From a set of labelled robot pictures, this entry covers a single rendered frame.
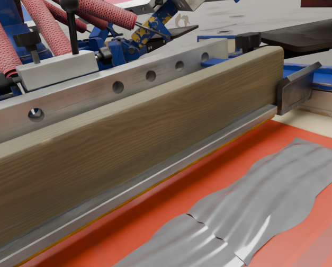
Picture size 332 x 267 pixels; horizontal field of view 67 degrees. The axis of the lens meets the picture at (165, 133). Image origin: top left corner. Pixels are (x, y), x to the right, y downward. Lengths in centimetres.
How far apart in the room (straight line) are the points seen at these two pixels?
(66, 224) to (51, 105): 24
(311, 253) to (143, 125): 16
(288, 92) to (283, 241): 19
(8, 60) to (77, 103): 26
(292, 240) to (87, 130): 18
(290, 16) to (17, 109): 226
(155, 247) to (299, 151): 19
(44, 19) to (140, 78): 36
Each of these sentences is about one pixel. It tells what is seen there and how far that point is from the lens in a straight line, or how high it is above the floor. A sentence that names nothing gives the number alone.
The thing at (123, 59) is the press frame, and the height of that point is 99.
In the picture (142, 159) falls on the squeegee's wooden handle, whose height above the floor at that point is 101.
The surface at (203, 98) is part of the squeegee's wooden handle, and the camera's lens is 26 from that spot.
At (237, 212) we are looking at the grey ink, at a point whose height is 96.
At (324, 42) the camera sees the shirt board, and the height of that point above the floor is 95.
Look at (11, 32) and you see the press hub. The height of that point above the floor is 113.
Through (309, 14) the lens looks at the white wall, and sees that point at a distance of 238.
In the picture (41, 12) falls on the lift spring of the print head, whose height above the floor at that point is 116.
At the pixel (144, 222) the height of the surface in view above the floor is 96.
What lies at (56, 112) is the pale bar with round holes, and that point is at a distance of 42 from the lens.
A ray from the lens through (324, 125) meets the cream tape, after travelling 39.
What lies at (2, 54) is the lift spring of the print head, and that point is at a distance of 67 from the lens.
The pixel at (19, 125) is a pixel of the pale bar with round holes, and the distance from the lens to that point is 42.
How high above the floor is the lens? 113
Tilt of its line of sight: 27 degrees down
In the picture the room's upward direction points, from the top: 11 degrees counter-clockwise
